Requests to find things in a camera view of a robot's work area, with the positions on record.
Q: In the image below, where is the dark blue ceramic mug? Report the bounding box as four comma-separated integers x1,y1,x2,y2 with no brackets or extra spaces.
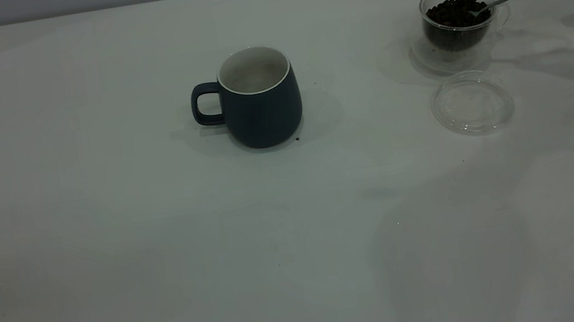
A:
185,41,308,158

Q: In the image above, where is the roasted coffee bean pile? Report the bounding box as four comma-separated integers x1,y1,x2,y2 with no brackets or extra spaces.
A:
421,0,495,54

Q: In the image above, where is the clear glass round lid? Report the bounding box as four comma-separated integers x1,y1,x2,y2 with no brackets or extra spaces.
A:
427,67,518,141

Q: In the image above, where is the clear glass saucer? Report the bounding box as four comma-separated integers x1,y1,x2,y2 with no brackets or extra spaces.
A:
409,25,503,79

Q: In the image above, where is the clear glass handled cup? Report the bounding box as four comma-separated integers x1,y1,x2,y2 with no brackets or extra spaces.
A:
417,0,516,57

